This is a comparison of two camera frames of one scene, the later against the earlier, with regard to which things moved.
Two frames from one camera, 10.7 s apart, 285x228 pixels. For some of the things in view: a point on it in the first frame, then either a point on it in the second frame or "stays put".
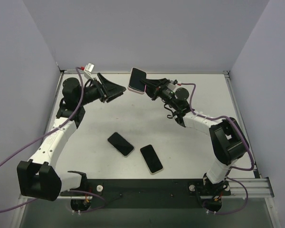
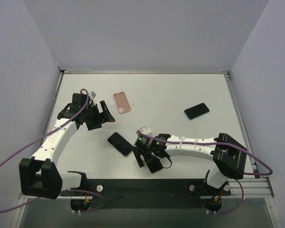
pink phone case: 137,91 to 122,102
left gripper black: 102,90 to 98,116
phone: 151,158 stays put
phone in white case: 120,144 stays put
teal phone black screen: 135,82 to 196,110
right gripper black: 155,89 to 140,153
